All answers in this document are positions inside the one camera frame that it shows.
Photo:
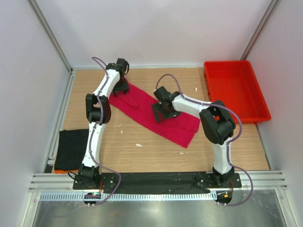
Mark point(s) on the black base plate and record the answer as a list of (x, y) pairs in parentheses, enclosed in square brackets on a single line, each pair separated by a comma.
[(155, 183)]

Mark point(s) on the right aluminium corner post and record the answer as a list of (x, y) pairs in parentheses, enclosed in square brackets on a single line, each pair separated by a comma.
[(273, 4)]

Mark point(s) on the left aluminium corner post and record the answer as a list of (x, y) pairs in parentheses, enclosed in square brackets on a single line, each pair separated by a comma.
[(43, 22)]

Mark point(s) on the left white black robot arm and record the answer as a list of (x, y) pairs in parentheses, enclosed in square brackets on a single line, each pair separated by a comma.
[(98, 113)]

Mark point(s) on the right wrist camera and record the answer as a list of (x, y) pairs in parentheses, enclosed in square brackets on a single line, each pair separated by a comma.
[(162, 94)]

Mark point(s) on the aluminium corner post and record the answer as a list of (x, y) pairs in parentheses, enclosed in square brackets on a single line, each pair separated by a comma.
[(43, 22), (273, 4)]

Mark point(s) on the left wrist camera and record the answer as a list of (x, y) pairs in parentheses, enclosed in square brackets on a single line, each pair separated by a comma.
[(123, 66)]

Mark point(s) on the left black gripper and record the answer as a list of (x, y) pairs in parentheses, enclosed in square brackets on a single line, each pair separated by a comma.
[(124, 88)]

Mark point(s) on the red plastic bin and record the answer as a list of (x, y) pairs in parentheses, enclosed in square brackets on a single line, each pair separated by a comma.
[(235, 83)]

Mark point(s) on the orange folded t shirt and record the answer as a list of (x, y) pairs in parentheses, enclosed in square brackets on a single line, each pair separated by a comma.
[(64, 172)]

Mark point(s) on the slotted grey cable duct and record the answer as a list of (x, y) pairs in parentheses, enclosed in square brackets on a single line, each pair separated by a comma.
[(94, 196)]

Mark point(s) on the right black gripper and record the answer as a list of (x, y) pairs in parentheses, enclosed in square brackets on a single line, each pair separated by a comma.
[(156, 108)]

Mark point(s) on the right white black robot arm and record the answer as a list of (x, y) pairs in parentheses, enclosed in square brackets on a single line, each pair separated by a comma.
[(216, 121)]

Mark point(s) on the black folded t shirt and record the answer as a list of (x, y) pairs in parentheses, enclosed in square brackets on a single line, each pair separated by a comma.
[(71, 149)]

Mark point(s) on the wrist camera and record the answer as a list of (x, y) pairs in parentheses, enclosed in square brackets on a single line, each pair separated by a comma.
[(162, 94), (123, 66)]

